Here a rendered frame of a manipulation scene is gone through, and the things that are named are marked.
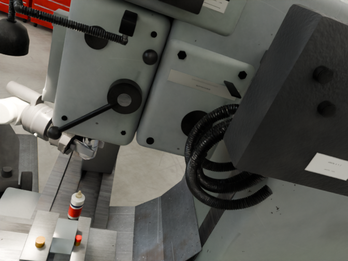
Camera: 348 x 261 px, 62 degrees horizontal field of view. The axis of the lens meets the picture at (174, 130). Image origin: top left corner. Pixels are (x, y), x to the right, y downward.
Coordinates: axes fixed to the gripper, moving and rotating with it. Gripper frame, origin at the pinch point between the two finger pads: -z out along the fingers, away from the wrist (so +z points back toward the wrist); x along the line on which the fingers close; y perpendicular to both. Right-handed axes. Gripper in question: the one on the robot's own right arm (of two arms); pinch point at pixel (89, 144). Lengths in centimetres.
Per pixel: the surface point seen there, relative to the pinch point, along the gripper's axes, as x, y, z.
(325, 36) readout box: -26, -48, -33
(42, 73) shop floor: 240, 126, 185
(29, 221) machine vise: -12.2, 23.5, 5.7
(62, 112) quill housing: -11.6, -14.0, 2.6
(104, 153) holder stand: 25.3, 20.7, 3.8
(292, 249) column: -1, -1, -59
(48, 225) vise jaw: -13.3, 19.4, -0.5
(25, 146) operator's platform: 74, 84, 73
